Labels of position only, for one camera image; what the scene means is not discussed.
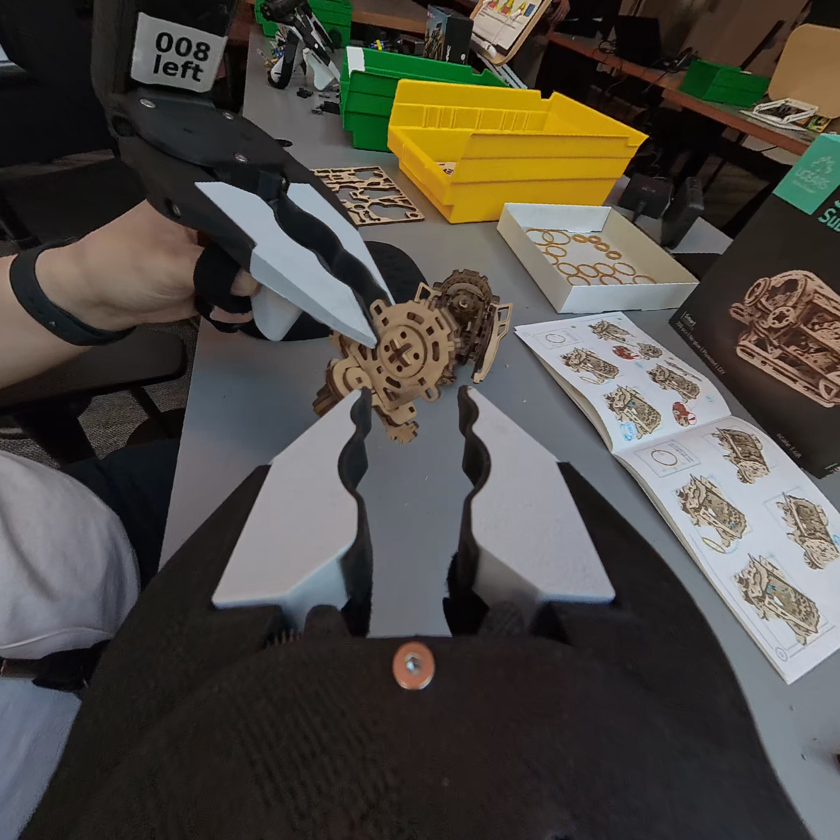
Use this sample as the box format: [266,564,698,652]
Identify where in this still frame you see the small dark box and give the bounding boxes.
[425,5,475,64]

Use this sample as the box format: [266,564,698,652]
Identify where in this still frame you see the instruction booklet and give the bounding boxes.
[514,311,840,685]

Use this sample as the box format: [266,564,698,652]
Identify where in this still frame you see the person's left forearm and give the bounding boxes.
[0,255,126,389]

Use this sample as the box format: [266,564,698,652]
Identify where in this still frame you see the wooden gear module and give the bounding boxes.
[311,268,514,445]

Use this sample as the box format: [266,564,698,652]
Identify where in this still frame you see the black power adapter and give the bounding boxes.
[659,177,707,249]
[622,172,675,223]

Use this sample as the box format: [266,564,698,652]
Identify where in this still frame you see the black strap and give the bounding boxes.
[0,640,109,694]

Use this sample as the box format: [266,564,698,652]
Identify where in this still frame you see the dark trousers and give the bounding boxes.
[62,438,181,592]

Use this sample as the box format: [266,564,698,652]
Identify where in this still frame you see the wooden picture board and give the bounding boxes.
[469,0,554,67]

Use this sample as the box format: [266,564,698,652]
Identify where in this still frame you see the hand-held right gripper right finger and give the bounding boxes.
[456,385,617,611]

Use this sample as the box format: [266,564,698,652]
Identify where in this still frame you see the yellow plastic bin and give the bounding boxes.
[387,79,649,224]

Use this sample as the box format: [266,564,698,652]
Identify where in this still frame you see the black model kit box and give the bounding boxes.
[669,134,840,480]

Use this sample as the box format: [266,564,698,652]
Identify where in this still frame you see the black wrist rest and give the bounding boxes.
[282,240,429,343]

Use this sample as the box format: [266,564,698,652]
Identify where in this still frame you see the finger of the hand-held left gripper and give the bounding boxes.
[193,180,380,350]
[274,182,396,311]

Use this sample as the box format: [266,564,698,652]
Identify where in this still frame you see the white shirt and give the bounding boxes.
[0,449,142,840]

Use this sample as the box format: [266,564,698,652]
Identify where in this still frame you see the person's left hand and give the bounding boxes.
[62,200,262,329]

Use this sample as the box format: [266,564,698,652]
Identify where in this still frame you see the punched plywood sheet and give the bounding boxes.
[310,165,426,228]

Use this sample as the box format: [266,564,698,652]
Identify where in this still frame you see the black office chair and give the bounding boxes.
[0,331,191,463]

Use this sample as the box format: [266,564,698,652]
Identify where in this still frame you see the black wristband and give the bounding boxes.
[9,238,137,347]

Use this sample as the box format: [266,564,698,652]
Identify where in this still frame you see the white black toy model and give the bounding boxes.
[266,0,343,91]

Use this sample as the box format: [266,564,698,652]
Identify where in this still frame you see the white cardboard tray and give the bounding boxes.
[497,202,700,315]

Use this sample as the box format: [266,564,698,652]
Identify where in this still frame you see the pile of rubber bands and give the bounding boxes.
[525,226,657,286]

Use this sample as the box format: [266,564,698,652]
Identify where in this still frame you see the pale plywood board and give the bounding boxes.
[774,24,840,114]

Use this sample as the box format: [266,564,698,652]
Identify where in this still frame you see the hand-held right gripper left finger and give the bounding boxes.
[210,387,375,618]

